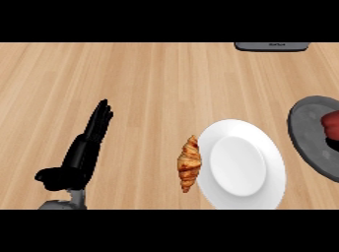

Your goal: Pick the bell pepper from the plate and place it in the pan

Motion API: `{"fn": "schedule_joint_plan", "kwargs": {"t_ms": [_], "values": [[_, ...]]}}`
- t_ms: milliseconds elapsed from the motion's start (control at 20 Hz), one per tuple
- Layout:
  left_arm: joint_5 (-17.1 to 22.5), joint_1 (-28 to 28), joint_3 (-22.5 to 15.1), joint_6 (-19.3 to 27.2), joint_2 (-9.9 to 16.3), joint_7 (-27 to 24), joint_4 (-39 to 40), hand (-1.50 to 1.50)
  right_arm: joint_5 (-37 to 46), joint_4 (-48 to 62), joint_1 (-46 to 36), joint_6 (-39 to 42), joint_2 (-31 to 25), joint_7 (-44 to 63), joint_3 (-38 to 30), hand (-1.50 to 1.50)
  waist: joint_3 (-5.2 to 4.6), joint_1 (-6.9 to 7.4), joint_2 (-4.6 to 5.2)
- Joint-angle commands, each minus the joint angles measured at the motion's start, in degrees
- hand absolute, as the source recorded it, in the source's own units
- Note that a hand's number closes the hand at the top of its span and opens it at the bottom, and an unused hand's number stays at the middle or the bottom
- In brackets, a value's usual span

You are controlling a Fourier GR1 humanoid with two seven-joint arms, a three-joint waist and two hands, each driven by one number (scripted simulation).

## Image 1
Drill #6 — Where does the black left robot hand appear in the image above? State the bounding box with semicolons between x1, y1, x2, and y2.
33;98;114;192

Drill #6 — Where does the red bell pepper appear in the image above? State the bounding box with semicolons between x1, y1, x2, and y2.
319;109;339;142

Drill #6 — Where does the white round plate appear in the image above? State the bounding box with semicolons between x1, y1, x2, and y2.
194;118;288;211

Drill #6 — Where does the brown croissant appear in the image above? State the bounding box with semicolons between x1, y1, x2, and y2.
175;134;203;194

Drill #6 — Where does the dark grey appliance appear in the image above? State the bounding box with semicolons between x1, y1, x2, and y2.
231;41;310;53

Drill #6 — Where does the grey round plate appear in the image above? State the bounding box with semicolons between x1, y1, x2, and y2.
286;94;339;187

